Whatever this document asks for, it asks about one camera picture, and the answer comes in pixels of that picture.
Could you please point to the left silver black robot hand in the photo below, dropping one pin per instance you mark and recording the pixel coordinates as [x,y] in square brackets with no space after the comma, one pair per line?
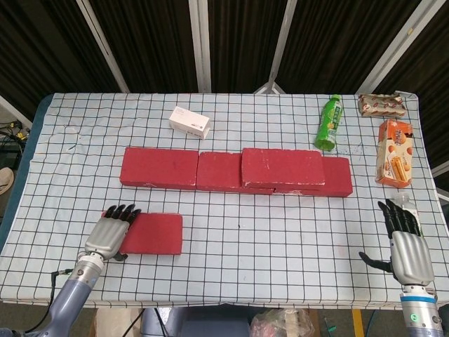
[105,237]

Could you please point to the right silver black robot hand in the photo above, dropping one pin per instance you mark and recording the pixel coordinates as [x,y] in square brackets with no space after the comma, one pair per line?
[410,256]

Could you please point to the red brick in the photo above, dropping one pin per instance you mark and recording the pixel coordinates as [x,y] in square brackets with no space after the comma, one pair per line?
[154,233]
[219,172]
[338,175]
[282,166]
[158,166]

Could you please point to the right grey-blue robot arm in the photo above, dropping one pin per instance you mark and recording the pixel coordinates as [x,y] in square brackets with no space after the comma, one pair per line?
[419,312]

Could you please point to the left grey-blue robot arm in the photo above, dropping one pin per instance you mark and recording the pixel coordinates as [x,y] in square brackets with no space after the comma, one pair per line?
[73,295]

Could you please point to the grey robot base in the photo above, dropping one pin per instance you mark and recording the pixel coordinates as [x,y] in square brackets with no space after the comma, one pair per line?
[196,323]

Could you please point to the clear tea bottle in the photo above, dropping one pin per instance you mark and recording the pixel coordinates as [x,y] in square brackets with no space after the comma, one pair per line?
[403,201]

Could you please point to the beige paper bag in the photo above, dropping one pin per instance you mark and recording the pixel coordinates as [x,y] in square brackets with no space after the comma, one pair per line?
[112,324]

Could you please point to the orange biscuit box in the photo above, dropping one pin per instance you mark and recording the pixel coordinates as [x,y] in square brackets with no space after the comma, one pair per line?
[394,154]

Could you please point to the beige hat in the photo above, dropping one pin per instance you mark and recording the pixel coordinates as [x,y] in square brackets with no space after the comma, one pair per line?
[5,179]

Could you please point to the small white cardboard box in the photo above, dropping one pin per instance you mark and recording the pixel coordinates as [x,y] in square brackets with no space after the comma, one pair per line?
[188,121]

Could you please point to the white black checkered tablecloth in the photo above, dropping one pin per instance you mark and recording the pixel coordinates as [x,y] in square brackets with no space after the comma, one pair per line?
[245,263]

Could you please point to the clear plastic bag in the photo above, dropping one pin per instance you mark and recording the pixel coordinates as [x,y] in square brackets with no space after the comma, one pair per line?
[280,323]

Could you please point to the brown cream snack wrapper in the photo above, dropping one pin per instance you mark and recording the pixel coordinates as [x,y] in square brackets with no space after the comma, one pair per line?
[382,104]

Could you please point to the green drink bottle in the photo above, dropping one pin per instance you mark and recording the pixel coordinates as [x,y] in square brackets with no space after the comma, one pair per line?
[329,123]

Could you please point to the white metal frame pole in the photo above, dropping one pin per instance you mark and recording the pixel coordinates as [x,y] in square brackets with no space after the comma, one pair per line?
[15,112]
[393,49]
[277,52]
[200,45]
[440,170]
[101,45]

